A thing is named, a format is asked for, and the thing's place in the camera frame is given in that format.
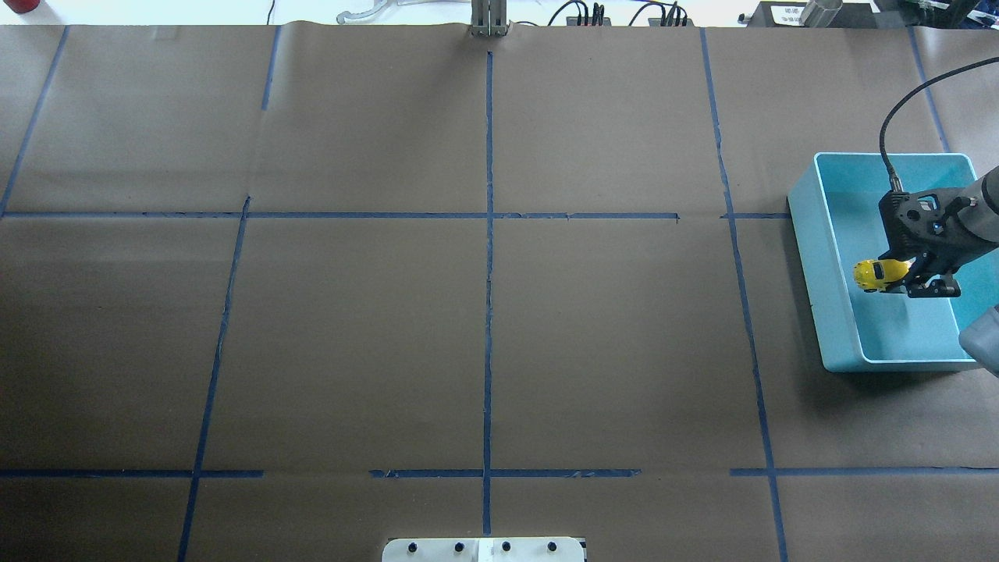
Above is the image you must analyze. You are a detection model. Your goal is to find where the aluminium frame post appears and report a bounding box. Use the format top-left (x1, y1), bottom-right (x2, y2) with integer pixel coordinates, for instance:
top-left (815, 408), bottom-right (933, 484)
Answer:
top-left (470, 0), bottom-right (509, 37)

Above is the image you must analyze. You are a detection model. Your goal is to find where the turquoise plastic storage bin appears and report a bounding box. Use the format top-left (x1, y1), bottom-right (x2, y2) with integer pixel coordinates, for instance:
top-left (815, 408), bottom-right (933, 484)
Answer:
top-left (788, 152), bottom-right (977, 372)

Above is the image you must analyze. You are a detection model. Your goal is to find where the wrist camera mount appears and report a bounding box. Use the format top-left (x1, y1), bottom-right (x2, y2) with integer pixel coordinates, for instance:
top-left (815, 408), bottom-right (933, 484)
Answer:
top-left (878, 189), bottom-right (975, 261)

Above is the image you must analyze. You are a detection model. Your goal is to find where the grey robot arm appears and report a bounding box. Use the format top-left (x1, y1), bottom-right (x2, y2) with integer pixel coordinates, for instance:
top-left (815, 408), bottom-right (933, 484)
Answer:
top-left (882, 169), bottom-right (997, 375)

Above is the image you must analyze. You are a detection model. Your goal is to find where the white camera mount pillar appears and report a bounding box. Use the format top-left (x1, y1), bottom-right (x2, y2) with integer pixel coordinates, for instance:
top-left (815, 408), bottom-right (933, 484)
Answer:
top-left (381, 536), bottom-right (588, 561)

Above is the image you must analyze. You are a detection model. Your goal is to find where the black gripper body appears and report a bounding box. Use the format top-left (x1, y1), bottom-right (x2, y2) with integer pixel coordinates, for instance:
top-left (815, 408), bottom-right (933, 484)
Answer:
top-left (897, 199), bottom-right (992, 274)

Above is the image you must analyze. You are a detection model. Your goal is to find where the black power strip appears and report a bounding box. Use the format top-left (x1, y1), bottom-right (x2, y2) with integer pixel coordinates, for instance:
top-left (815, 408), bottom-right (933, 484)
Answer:
top-left (543, 1), bottom-right (695, 28)

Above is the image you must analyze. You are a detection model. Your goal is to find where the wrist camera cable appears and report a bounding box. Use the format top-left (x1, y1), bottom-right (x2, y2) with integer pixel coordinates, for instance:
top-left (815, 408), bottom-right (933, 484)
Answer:
top-left (879, 56), bottom-right (999, 193)

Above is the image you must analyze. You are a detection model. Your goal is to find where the red cylinder bottle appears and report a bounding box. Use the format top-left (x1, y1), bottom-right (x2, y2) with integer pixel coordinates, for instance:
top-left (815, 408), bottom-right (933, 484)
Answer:
top-left (2, 0), bottom-right (41, 15)

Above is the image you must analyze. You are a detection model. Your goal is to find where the silver metal cup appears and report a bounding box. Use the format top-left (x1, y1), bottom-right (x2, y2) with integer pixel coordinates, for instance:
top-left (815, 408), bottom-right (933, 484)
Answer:
top-left (799, 0), bottom-right (844, 28)

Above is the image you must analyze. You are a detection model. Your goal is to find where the yellow beetle toy car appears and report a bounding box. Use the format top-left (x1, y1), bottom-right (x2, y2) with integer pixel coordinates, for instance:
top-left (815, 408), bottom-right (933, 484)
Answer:
top-left (852, 259), bottom-right (912, 293)

